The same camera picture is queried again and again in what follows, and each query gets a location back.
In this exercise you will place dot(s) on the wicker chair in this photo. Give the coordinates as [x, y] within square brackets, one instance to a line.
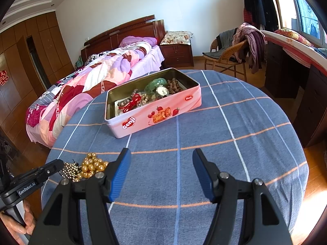
[222, 55]

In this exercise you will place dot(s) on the wooden bed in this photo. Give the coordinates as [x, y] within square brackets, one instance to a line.
[143, 27]

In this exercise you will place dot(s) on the purple pillow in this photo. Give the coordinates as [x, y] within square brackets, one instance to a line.
[131, 39]

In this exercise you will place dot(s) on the folded clothes on desk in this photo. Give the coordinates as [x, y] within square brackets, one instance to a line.
[321, 51]

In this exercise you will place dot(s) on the white red desk cover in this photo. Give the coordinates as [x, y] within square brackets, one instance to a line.
[298, 50]

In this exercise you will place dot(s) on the blue plaid tablecloth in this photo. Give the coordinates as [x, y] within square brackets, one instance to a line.
[238, 127]

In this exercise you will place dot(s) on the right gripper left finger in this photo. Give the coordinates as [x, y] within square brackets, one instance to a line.
[60, 221]

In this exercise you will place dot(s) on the green jade bangle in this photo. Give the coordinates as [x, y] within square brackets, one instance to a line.
[153, 85]

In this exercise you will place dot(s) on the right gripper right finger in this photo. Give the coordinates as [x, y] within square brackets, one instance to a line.
[262, 221]

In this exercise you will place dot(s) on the dark coats on rack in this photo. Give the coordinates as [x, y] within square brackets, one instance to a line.
[261, 14]

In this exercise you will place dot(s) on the silver wristwatch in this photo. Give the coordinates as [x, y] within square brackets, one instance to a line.
[162, 91]

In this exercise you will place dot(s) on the dark wooden nightstand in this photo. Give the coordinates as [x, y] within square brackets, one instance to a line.
[177, 55]

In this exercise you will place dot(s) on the pink metal tin box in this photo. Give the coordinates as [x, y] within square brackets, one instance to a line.
[147, 109]

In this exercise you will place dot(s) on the wooden wardrobe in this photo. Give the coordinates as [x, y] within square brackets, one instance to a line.
[34, 57]

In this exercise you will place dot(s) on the floral pillow on desk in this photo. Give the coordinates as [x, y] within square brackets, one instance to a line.
[294, 35]

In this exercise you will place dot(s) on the floral cushion on nightstand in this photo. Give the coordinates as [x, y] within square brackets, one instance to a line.
[177, 37]

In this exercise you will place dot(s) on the person's left hand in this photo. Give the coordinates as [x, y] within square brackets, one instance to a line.
[15, 228]

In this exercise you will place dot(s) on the clothes draped on chair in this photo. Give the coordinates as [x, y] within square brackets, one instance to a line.
[254, 52]

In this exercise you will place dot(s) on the pink patchwork quilt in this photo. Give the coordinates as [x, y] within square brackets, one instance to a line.
[51, 112]

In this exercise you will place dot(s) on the dark wooden desk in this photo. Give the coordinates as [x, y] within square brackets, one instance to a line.
[300, 91]

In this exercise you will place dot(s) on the window with metal frame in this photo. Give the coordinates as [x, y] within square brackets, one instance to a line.
[300, 17]

